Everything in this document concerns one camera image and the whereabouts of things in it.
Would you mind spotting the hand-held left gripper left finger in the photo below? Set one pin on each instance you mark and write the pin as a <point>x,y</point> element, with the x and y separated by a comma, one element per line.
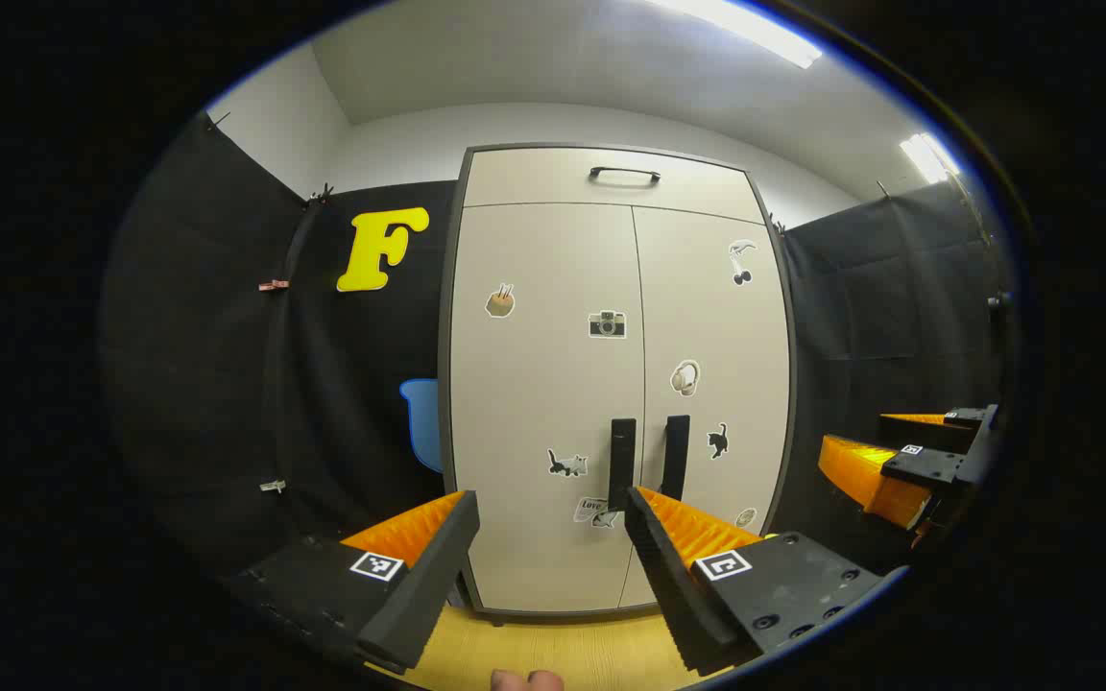
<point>428,585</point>

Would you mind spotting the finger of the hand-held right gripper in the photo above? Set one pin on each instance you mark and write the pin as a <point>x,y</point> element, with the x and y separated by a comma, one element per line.
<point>865,475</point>
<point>927,434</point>

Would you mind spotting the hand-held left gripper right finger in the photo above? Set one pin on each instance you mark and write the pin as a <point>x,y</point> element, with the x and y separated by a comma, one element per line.
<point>668,585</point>

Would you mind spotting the beige cabinet door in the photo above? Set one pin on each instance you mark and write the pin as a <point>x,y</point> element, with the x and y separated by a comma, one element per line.
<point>716,336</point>
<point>543,384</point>

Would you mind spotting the beige double-door shoe cabinet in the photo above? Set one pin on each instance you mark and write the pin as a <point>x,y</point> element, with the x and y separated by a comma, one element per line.
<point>457,173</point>

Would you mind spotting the beige cabinet drawer front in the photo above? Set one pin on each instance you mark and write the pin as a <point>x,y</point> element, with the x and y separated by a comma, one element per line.
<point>534,182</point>

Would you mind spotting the short ceiling light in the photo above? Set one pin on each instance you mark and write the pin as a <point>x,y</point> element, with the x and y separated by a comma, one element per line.
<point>927,158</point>

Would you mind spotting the black backdrop cloth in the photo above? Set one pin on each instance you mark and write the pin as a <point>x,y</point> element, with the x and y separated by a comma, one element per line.
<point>198,384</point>

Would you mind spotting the pink cloth clip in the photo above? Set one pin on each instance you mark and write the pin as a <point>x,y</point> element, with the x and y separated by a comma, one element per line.
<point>273,285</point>

